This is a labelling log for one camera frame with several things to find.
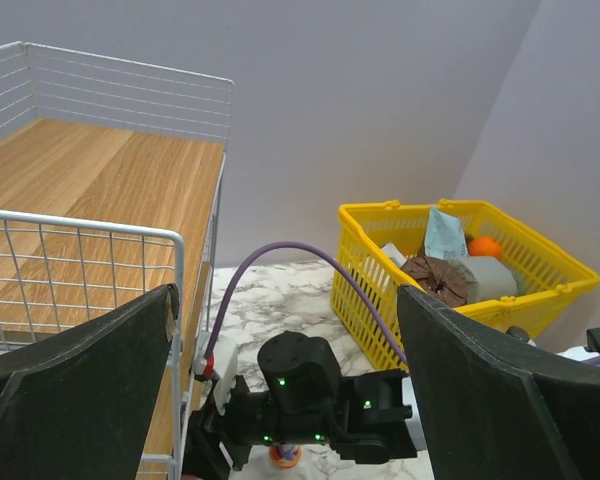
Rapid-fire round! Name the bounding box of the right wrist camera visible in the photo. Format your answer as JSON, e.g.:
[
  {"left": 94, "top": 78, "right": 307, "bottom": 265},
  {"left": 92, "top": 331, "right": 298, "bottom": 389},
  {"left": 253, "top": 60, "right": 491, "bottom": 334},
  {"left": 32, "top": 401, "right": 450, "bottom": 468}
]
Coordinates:
[{"left": 191, "top": 331, "right": 238, "bottom": 415}]

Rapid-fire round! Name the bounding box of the brown chocolate donut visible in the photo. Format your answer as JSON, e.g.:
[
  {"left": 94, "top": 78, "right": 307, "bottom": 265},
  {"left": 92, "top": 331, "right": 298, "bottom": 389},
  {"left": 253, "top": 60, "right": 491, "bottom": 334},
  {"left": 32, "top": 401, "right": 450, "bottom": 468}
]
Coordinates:
[{"left": 401, "top": 256, "right": 468, "bottom": 308}]

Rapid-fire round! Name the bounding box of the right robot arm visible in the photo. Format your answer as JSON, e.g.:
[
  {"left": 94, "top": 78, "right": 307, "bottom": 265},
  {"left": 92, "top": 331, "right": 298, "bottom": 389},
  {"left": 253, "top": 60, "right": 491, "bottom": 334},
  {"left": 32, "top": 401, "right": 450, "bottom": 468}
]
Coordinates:
[{"left": 183, "top": 319, "right": 600, "bottom": 479}]

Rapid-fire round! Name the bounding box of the yellow plastic basket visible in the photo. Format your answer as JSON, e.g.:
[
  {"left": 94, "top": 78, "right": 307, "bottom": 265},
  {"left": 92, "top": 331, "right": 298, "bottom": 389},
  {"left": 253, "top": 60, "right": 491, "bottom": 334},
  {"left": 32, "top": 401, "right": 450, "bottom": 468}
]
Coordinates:
[{"left": 331, "top": 200, "right": 600, "bottom": 370}]

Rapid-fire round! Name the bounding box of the white wire wooden shelf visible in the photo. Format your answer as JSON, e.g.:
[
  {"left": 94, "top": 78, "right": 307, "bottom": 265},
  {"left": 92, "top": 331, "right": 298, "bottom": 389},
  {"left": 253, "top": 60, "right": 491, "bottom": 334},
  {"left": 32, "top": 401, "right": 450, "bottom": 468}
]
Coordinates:
[{"left": 0, "top": 41, "right": 235, "bottom": 479}]

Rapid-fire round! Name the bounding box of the light blue snack bag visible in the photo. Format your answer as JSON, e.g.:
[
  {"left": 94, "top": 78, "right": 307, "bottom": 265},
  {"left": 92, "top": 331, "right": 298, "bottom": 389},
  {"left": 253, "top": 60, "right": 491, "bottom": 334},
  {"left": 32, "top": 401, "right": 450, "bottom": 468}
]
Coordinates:
[{"left": 424, "top": 206, "right": 469, "bottom": 260}]

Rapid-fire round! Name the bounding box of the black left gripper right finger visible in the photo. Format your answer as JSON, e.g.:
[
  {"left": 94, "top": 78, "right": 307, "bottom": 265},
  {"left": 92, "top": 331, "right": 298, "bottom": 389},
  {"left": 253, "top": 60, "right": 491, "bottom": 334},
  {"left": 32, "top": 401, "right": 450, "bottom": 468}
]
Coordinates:
[{"left": 397, "top": 286, "right": 600, "bottom": 479}]

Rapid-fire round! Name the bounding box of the purple figure orange donut toy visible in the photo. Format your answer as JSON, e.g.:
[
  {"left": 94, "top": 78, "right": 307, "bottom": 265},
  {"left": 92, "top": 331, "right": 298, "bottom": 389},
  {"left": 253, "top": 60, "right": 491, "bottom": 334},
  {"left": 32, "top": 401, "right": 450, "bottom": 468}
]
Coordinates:
[{"left": 268, "top": 444, "right": 302, "bottom": 469}]

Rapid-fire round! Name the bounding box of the orange fruit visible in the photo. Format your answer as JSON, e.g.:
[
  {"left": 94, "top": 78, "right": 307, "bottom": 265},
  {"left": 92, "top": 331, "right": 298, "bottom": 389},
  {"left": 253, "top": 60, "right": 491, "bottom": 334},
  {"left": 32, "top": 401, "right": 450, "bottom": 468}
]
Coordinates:
[{"left": 468, "top": 236, "right": 502, "bottom": 259}]

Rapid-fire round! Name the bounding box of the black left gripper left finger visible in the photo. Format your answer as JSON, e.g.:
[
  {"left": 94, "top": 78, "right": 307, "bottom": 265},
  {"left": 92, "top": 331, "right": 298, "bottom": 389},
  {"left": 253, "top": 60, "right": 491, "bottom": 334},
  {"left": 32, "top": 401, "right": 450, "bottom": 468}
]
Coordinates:
[{"left": 0, "top": 284, "right": 179, "bottom": 479}]

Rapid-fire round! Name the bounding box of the white tissue packet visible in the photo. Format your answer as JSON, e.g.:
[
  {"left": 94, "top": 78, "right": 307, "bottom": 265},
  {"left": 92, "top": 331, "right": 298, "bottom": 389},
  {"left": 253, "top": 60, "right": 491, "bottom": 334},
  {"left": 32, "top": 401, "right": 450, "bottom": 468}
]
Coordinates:
[{"left": 381, "top": 242, "right": 407, "bottom": 270}]

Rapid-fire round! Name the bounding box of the white paper roll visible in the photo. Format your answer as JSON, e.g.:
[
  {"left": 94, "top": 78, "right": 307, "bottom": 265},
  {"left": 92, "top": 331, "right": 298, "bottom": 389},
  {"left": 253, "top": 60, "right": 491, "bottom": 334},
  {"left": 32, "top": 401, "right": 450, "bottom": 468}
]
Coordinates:
[{"left": 448, "top": 256, "right": 518, "bottom": 304}]

